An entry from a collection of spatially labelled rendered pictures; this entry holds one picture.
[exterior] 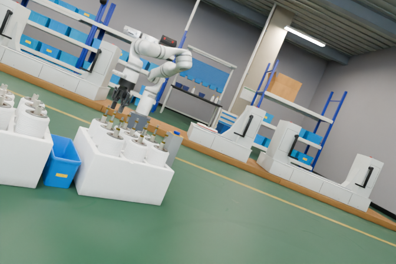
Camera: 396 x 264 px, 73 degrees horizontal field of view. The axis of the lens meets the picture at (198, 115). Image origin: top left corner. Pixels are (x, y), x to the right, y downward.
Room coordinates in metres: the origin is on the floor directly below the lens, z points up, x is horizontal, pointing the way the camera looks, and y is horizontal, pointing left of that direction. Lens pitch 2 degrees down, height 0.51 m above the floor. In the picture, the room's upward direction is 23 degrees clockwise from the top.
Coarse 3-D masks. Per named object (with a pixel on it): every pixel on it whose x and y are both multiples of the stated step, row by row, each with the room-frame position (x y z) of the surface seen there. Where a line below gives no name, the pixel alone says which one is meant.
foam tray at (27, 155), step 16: (48, 128) 1.11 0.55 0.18; (0, 144) 0.88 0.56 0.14; (16, 144) 0.90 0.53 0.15; (32, 144) 0.93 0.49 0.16; (48, 144) 0.96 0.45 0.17; (0, 160) 0.89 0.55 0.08; (16, 160) 0.91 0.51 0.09; (32, 160) 0.94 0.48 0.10; (0, 176) 0.90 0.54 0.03; (16, 176) 0.92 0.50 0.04; (32, 176) 0.95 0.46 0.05
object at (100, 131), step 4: (100, 128) 1.21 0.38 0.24; (104, 128) 1.21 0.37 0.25; (96, 132) 1.22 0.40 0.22; (100, 132) 1.21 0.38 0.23; (104, 132) 1.21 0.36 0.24; (112, 132) 1.22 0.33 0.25; (96, 136) 1.21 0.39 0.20; (100, 136) 1.21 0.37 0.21; (96, 140) 1.21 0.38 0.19; (100, 140) 1.21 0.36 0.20
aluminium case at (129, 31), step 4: (124, 28) 5.83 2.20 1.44; (128, 28) 5.83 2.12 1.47; (132, 28) 5.84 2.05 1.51; (124, 32) 5.83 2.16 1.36; (128, 32) 5.82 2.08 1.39; (132, 32) 5.84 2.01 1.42; (136, 32) 5.84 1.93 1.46; (140, 32) 5.85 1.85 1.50; (132, 36) 5.84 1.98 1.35; (136, 36) 5.85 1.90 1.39; (140, 36) 5.93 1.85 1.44
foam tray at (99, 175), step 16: (80, 128) 1.34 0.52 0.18; (80, 144) 1.25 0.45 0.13; (96, 144) 1.17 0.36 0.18; (96, 160) 1.06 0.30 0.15; (112, 160) 1.09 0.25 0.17; (128, 160) 1.14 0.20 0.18; (144, 160) 1.25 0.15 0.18; (80, 176) 1.10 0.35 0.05; (96, 176) 1.07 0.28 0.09; (112, 176) 1.11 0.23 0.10; (128, 176) 1.15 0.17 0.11; (144, 176) 1.19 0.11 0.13; (160, 176) 1.24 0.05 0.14; (80, 192) 1.05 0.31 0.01; (96, 192) 1.09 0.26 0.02; (112, 192) 1.13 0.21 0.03; (128, 192) 1.17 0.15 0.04; (144, 192) 1.21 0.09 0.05; (160, 192) 1.26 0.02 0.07
